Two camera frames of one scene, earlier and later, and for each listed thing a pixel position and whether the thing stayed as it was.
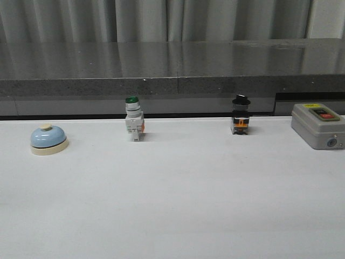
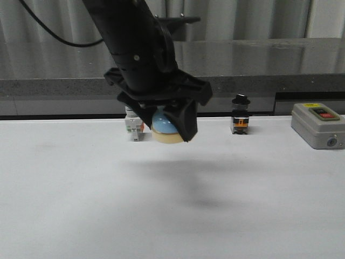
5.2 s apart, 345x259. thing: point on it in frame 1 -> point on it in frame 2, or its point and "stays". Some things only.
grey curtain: [72, 21] stays
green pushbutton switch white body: [135, 118] stays
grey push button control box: [319, 126] stays
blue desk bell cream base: [48, 140] -> [163, 131]
